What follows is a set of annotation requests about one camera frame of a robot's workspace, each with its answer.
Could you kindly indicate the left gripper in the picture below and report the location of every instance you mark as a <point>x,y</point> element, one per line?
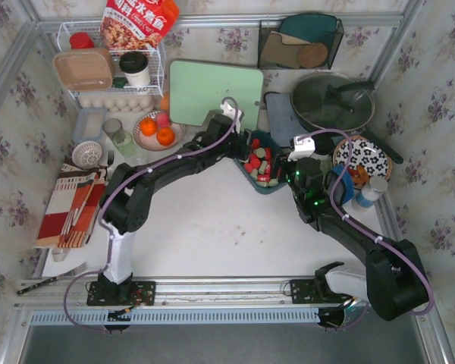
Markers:
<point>243,143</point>

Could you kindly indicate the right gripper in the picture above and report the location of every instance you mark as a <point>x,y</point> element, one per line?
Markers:
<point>284,171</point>

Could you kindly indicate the green capsule cluster lid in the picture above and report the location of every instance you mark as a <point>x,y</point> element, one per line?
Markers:
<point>260,153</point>

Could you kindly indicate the green capsule cluster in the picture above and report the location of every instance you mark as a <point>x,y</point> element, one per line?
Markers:
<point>273,183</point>

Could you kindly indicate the teal plastic storage basket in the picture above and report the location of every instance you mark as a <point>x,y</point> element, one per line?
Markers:
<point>257,168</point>

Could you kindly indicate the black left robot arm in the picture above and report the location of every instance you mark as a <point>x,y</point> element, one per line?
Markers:
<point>126,202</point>

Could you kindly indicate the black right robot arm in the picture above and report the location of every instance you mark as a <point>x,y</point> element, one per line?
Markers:
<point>395,280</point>

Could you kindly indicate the grey induction cooker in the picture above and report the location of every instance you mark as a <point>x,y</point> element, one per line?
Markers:
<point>284,124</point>

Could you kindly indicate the green cutting board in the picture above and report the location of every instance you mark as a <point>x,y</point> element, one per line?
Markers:
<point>197,87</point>

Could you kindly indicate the orange right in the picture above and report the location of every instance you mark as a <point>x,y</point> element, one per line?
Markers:
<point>165,136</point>

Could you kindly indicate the black frying pan with lid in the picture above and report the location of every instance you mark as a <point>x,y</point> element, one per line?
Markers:
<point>330,100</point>

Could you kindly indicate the peach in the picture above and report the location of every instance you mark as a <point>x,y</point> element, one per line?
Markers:
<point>162,119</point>

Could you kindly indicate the floral patterned plate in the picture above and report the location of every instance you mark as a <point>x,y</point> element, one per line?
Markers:
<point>367,160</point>

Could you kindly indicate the orange behind board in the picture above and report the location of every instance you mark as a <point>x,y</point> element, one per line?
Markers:
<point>165,102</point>

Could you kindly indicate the fruit plate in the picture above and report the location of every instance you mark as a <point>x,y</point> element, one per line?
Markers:
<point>151,143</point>

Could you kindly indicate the orange left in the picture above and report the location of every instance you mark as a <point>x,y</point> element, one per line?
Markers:
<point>148,127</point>

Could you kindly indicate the clear glass near rack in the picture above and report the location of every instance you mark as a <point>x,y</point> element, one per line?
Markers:
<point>135,156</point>

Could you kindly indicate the green ribbed glass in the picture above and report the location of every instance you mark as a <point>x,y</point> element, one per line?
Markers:
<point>123,141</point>

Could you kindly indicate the black mesh organizer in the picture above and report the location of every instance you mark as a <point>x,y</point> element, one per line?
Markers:
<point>300,42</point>

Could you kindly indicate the egg tray with eggs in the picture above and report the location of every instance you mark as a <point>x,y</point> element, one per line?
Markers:
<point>118,103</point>

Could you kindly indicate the metal fork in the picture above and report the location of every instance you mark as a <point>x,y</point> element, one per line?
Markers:
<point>110,161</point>

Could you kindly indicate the grey glass cup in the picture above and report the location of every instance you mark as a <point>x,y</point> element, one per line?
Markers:
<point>113,128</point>

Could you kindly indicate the white cup black lid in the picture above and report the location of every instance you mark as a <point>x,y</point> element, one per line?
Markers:
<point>135,66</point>

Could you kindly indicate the clear lidded container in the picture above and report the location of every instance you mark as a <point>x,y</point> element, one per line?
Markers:
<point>89,125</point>

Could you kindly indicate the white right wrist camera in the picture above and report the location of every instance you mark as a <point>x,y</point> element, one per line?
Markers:
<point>303,147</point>

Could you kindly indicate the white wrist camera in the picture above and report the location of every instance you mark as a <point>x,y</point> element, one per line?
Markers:
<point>303,147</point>
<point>234,114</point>

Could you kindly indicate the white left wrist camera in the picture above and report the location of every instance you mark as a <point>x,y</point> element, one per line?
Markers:
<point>234,114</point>

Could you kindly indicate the white wire rack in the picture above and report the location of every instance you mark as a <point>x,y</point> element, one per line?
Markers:
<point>156,56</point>

